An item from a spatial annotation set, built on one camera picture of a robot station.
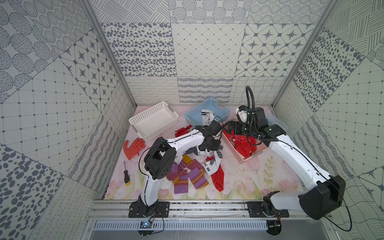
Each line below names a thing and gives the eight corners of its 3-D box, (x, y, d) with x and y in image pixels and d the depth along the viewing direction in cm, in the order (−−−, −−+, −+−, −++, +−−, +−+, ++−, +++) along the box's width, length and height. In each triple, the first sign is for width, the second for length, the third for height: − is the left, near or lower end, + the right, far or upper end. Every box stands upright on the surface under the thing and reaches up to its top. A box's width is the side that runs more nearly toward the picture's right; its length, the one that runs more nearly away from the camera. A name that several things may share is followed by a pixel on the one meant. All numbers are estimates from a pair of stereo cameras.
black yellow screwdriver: (126, 186, 83) (125, 185, 82) (122, 163, 92) (121, 161, 91) (130, 184, 84) (129, 183, 83) (126, 161, 93) (125, 160, 91)
